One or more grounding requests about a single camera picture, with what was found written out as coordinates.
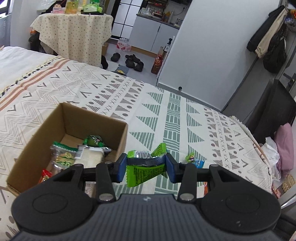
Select dark nut bar clear wrapper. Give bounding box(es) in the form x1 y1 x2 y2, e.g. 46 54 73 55
84 182 96 198

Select white rice cake packet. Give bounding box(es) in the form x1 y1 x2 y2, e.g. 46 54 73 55
74 145 111 168

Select bright green snack packet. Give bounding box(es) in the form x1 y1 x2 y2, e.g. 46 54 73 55
126 143 168 188

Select green biscuit packet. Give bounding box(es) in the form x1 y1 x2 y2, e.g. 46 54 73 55
48 141 78 176

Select red white snack bar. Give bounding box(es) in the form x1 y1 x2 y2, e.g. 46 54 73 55
39 169 53 183

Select green blue candy packet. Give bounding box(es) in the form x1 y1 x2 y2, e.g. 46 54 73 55
185 152 205 169

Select orange snack packet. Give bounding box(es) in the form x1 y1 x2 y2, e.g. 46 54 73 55
204 182 209 196

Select dark green wrapped candy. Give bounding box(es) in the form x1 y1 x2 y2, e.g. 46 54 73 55
83 135 106 147

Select patterned bed blanket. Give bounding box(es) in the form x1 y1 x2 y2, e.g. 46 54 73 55
1 57 271 240

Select brown cardboard box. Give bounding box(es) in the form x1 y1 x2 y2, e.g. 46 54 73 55
6 103 128 196

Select white plastic bag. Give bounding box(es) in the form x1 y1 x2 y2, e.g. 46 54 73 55
261 137 281 181

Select pink cloth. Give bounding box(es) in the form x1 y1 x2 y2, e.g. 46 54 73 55
274 123 294 177

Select black chair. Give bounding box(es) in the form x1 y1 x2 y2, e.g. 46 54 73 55
246 79 295 144

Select black shoes pile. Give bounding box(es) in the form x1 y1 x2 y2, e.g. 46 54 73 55
125 54 144 72

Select black slipper left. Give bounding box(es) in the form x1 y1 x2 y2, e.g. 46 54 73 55
110 52 120 62

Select pack of water bottles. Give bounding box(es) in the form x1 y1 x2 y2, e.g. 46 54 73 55
116 38 132 52

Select table with dotted cream cloth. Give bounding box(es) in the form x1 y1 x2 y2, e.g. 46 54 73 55
31 13 113 67

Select white bed sheet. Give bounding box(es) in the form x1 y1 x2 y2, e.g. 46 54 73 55
0 46 56 91

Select white kitchen cabinet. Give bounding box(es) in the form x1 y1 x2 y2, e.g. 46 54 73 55
129 15 179 54

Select hanging black and beige coats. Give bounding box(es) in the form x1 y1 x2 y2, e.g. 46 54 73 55
246 5 295 74

